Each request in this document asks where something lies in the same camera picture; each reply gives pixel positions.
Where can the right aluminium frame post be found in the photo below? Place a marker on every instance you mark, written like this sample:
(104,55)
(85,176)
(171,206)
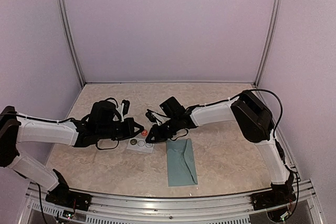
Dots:
(269,38)

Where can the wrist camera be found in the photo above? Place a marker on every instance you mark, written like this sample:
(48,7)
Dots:
(151,116)
(125,106)

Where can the white sticker sheet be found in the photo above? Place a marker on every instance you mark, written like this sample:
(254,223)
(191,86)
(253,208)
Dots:
(140,145)

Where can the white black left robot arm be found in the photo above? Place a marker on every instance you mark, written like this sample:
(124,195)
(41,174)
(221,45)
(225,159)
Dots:
(107,120)

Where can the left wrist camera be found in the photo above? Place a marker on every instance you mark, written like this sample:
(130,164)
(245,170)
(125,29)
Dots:
(125,106)

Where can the teal paper envelope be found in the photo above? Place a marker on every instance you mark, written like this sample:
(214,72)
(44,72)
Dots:
(181,169)

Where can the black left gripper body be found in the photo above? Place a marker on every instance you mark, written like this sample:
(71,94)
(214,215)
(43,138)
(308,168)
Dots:
(120,134)

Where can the aluminium front rail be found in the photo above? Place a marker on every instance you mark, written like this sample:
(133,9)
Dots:
(232,208)

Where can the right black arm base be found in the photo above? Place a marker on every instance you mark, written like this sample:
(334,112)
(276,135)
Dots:
(269,199)

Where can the red round seal sticker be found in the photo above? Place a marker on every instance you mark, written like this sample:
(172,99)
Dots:
(144,132)

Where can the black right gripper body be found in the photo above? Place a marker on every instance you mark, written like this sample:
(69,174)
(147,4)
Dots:
(166,133)

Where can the aluminium frame post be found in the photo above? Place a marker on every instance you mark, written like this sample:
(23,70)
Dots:
(269,38)
(70,42)

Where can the left aluminium frame post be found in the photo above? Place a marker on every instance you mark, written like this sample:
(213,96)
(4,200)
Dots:
(70,42)

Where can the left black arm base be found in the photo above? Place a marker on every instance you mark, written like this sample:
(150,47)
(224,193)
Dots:
(70,199)

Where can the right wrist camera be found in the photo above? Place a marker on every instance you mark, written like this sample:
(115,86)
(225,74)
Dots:
(151,116)

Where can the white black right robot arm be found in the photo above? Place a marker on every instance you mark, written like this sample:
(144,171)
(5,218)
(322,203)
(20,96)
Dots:
(252,116)

